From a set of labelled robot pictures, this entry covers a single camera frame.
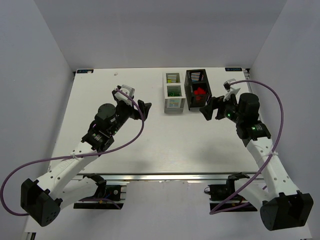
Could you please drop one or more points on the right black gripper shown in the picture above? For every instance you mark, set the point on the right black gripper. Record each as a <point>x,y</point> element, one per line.
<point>216,109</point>

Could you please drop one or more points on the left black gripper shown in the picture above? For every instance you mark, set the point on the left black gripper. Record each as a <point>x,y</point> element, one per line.
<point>136,111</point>

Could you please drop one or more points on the red flower lego piece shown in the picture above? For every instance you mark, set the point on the red flower lego piece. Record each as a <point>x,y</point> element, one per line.
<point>197,92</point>

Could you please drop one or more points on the red lego brick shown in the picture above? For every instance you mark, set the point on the red lego brick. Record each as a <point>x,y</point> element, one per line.
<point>203,91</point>

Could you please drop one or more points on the green small lego brick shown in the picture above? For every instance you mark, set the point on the green small lego brick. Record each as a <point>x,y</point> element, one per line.
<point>174,94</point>

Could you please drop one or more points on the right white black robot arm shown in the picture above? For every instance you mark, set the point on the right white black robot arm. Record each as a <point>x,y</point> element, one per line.
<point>281,205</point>

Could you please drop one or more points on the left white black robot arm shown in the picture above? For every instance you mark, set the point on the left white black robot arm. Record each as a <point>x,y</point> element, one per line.
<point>45,197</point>

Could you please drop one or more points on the black slotted container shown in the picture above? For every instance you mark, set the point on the black slotted container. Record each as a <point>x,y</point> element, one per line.
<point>195,78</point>

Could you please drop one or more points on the white slotted container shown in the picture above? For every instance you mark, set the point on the white slotted container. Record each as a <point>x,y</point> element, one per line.
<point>173,105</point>

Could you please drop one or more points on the right blue table label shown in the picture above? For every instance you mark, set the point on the right blue table label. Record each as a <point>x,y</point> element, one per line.
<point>233,69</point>

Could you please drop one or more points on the blue table label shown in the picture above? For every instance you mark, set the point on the blue table label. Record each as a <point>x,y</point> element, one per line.
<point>233,69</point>
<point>84,71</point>

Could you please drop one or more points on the left blue table label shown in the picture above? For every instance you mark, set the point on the left blue table label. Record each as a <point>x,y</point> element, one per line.
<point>84,71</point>

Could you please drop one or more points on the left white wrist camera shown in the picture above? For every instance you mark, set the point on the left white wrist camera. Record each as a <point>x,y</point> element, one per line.
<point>124,93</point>

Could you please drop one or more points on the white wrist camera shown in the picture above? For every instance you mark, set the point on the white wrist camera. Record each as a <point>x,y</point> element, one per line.
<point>230,90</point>
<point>124,93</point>

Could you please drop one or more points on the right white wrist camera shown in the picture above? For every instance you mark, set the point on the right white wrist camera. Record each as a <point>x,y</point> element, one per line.
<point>230,90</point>

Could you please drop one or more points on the aluminium table rail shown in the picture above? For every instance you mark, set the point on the aluminium table rail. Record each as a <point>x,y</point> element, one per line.
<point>127,177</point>

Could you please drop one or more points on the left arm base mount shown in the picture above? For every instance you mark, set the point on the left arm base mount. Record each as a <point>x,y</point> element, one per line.
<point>111,197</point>

